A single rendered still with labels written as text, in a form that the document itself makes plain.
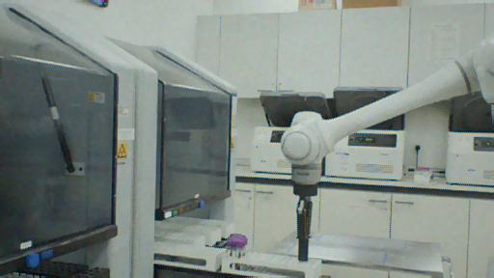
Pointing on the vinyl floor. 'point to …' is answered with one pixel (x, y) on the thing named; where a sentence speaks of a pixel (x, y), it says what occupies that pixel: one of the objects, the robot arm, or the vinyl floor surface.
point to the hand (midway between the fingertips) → (303, 249)
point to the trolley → (370, 253)
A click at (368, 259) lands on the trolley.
